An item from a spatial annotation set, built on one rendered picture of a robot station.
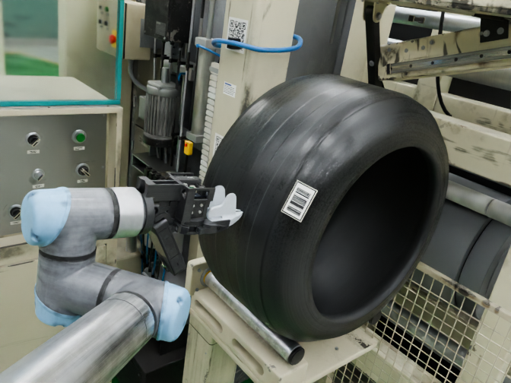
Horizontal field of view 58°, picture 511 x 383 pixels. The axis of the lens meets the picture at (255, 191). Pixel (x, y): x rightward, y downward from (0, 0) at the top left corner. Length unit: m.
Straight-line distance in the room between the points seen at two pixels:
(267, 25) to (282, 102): 0.27
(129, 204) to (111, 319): 0.19
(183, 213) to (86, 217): 0.15
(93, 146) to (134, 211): 0.74
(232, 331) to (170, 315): 0.55
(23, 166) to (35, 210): 0.73
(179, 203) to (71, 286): 0.20
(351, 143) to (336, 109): 0.07
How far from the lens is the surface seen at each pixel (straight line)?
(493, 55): 1.20
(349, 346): 1.30
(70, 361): 0.49
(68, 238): 0.66
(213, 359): 1.53
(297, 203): 0.78
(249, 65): 1.13
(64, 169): 1.40
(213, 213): 0.78
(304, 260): 0.84
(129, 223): 0.69
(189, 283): 1.24
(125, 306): 0.59
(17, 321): 1.54
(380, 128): 0.87
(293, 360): 1.06
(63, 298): 0.69
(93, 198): 0.67
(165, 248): 0.76
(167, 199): 0.72
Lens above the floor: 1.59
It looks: 22 degrees down
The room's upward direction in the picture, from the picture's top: 9 degrees clockwise
